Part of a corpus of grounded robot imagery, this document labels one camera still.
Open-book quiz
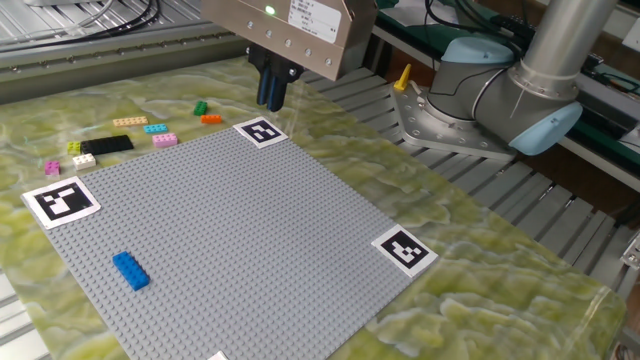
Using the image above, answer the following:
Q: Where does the black cable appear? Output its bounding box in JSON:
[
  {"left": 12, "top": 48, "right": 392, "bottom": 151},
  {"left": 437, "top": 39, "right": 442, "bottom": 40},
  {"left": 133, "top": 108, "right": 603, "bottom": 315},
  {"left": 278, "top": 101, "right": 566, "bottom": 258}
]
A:
[{"left": 0, "top": 0, "right": 166, "bottom": 54}]

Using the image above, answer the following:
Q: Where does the silver Schunk gripper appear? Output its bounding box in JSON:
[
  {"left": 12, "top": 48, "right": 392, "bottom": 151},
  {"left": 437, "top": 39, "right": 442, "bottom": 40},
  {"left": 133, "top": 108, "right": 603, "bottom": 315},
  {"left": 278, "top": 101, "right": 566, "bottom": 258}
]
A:
[{"left": 199, "top": 0, "right": 380, "bottom": 113}]

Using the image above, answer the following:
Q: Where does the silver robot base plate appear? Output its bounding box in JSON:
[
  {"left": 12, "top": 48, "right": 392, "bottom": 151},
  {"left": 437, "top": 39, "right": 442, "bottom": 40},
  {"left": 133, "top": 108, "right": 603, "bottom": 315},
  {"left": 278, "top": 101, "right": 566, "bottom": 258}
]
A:
[{"left": 389, "top": 82, "right": 516, "bottom": 162}]

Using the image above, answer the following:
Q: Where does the tan Lego plate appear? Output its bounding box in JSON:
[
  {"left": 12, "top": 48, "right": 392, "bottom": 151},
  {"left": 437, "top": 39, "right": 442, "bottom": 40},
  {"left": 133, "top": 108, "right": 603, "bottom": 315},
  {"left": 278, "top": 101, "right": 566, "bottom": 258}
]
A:
[{"left": 112, "top": 115, "right": 150, "bottom": 128}]

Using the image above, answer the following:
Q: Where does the black Lego plate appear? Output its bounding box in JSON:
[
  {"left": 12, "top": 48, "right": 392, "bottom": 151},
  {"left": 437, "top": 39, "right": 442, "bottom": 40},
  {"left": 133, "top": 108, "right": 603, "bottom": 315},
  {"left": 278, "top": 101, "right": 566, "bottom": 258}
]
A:
[{"left": 79, "top": 134, "right": 135, "bottom": 156}]

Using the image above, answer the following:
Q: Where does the yellow plastic cone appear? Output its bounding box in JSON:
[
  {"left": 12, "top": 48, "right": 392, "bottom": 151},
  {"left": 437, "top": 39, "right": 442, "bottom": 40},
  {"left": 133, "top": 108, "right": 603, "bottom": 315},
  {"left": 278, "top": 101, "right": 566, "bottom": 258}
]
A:
[{"left": 392, "top": 63, "right": 413, "bottom": 93}]

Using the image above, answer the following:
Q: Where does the green marble pattern board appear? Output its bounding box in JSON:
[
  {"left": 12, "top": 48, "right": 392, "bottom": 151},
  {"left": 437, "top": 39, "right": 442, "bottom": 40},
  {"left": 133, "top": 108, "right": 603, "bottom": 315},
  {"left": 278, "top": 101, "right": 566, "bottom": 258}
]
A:
[{"left": 0, "top": 52, "right": 629, "bottom": 360}]

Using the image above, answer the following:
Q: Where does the pink Lego brick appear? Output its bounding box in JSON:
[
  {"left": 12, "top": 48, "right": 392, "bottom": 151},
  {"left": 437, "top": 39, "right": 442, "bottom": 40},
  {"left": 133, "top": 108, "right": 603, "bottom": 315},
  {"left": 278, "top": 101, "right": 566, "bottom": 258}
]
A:
[{"left": 151, "top": 132, "right": 179, "bottom": 149}]

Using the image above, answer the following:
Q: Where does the metal corner bracket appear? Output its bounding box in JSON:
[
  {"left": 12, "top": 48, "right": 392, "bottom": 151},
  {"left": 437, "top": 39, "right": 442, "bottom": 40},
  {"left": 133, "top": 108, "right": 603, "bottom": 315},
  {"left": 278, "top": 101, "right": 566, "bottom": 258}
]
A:
[{"left": 619, "top": 232, "right": 640, "bottom": 271}]

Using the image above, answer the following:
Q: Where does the blue Lego brick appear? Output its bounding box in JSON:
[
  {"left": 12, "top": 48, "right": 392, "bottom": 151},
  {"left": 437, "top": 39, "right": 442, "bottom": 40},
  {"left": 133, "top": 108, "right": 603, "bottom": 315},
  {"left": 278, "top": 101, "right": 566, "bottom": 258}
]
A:
[{"left": 111, "top": 250, "right": 151, "bottom": 292}]

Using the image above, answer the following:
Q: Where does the grey Lego baseplate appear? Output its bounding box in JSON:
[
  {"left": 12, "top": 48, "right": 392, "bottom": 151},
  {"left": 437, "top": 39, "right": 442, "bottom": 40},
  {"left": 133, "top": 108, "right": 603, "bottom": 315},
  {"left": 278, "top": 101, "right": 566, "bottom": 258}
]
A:
[{"left": 20, "top": 115, "right": 440, "bottom": 360}]

